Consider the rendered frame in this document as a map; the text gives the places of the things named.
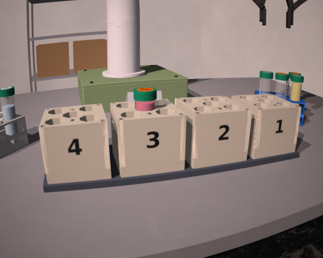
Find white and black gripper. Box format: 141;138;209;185
252;0;307;28

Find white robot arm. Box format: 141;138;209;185
102;0;145;78

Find blue tube rack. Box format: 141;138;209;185
255;90;305;126

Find white tube rack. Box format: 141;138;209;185
0;112;29;157

